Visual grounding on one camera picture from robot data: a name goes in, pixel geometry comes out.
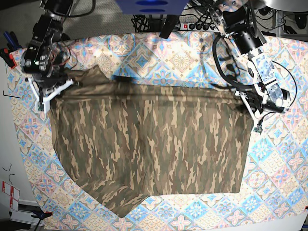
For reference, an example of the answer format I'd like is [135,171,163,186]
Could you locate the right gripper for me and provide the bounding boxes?
[24,68,74,113]

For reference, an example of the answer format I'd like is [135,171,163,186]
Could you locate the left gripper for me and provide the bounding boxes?
[234,90,290,120]

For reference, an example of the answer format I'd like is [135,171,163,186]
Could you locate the camouflage T-shirt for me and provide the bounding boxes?
[48,66,254,217]

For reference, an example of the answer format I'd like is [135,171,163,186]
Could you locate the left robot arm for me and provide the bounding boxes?
[210,0,291,118]

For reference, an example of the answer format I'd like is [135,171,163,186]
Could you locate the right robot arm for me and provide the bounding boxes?
[20,0,74,114]

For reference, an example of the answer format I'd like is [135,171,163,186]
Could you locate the red black clamp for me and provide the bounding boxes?
[0,48,17,69]

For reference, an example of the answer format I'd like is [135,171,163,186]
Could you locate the white power strip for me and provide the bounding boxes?
[178,22,218,32]

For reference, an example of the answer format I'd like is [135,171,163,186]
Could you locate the red white label tag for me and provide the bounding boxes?
[0,181,20,211]

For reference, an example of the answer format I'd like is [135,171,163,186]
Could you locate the patterned tile tablecloth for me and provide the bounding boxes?
[4,32,308,231]

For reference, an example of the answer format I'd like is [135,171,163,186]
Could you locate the orange black bottom clamp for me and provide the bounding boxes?
[31,210,52,220]

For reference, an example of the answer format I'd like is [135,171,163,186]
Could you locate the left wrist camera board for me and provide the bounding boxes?
[253,124,263,134]

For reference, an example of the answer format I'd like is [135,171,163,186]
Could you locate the black bracket under mount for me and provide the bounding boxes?
[159,14,179,39]

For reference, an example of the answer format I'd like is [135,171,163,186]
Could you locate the black coiled cable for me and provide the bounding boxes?
[131,14,151,32]

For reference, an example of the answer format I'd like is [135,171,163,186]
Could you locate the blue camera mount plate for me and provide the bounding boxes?
[116,0,189,15]

